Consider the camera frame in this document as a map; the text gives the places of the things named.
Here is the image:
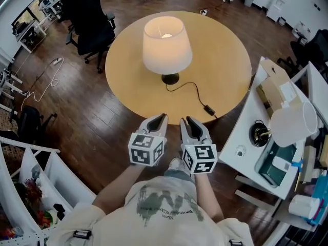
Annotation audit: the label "dried brown plant pot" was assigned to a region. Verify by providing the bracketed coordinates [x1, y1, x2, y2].
[24, 177, 43, 207]

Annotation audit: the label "black lamp cable with switch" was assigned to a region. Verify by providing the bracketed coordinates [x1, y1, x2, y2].
[166, 81, 219, 119]

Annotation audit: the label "white power strip with cable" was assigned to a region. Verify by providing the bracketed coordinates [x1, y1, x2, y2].
[20, 57, 65, 112]

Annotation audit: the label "white metal shelf rack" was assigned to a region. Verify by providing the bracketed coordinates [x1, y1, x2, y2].
[0, 136, 97, 246]

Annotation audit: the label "round wooden table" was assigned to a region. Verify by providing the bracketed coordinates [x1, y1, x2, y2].
[105, 11, 253, 124]

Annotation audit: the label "black office chair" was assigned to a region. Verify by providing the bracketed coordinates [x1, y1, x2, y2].
[10, 105, 58, 145]
[278, 29, 328, 78]
[61, 0, 116, 74]

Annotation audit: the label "white rectangular device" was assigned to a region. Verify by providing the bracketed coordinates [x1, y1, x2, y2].
[271, 156, 292, 171]

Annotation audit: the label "grey green storage tray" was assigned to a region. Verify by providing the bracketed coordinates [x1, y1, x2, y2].
[254, 136, 299, 189]

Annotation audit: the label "white desk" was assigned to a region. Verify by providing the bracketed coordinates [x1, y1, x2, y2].
[219, 56, 308, 215]
[38, 0, 65, 20]

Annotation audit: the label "person's left forearm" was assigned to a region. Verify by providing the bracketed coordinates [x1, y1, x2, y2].
[92, 164, 146, 215]

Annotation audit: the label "person's cream printed T-shirt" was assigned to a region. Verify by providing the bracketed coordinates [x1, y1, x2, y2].
[48, 176, 254, 246]

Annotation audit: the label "person's blue jeans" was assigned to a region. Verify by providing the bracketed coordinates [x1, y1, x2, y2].
[163, 169, 195, 185]

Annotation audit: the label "orange flowers pot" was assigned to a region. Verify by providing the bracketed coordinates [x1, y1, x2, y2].
[35, 209, 58, 229]

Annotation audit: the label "white plastic jug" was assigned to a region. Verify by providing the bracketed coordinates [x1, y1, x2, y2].
[288, 194, 321, 219]

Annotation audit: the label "white table lamp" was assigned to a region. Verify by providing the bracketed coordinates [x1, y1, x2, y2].
[142, 16, 193, 85]

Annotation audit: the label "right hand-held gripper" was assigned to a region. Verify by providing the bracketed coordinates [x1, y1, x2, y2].
[180, 116, 218, 175]

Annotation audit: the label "person's white shoe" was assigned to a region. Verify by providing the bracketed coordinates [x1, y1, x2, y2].
[168, 157, 184, 173]

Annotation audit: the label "tan cardboard packet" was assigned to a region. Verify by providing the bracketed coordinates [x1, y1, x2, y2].
[302, 145, 317, 183]

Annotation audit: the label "brown cardboard box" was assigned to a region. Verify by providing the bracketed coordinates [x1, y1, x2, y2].
[256, 59, 303, 118]

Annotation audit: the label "blue plastic crate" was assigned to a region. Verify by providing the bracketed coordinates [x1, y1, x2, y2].
[307, 173, 328, 226]

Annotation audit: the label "white water dispenser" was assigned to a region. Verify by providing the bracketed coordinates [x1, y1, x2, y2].
[266, 0, 289, 23]

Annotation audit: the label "person's right forearm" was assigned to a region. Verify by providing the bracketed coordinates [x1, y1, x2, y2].
[194, 173, 225, 222]

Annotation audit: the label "pale flowers pot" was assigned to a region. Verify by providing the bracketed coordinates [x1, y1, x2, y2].
[30, 164, 43, 187]

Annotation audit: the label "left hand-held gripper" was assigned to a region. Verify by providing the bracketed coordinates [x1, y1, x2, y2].
[128, 113, 169, 167]

